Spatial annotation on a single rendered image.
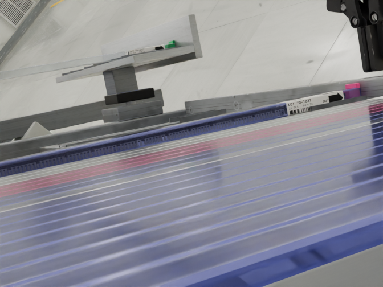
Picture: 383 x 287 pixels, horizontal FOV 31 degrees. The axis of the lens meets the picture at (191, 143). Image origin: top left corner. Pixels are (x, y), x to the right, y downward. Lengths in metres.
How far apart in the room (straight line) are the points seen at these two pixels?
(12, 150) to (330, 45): 1.72
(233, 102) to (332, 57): 1.55
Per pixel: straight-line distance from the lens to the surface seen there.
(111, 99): 0.83
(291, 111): 0.55
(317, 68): 2.31
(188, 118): 0.74
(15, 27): 8.55
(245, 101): 0.73
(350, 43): 2.28
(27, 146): 0.77
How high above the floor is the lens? 1.03
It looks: 23 degrees down
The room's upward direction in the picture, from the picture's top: 50 degrees counter-clockwise
